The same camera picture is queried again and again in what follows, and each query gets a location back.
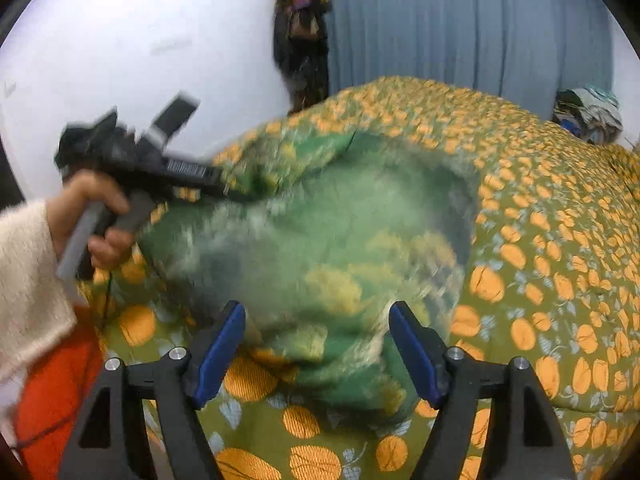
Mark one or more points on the pile of clothes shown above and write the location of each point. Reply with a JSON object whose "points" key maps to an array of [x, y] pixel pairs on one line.
{"points": [[590, 112]]}

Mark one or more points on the olive bedspread with orange flowers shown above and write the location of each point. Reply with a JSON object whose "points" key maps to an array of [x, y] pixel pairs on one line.
{"points": [[550, 260]]}

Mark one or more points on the person's left hand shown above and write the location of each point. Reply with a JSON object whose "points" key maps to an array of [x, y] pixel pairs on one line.
{"points": [[80, 195]]}

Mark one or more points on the green landscape print jacket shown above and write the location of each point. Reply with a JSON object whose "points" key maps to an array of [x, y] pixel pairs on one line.
{"points": [[325, 240]]}

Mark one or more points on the blue curtain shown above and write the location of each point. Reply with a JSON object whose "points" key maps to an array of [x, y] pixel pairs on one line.
{"points": [[450, 20]]}

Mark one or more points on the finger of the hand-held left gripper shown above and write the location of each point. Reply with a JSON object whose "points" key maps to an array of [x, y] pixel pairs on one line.
{"points": [[236, 196]]}

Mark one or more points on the orange cloth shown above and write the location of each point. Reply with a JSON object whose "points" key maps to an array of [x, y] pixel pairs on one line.
{"points": [[55, 400]]}

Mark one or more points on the person's left forearm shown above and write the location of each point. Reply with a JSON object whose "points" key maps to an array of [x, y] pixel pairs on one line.
{"points": [[25, 285]]}

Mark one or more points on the dark hanging clothes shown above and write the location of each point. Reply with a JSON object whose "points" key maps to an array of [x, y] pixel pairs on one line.
{"points": [[302, 45]]}

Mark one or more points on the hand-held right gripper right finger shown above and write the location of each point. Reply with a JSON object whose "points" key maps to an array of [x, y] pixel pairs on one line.
{"points": [[415, 355]]}

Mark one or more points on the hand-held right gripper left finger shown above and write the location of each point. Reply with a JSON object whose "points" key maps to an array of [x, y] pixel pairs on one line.
{"points": [[220, 355]]}

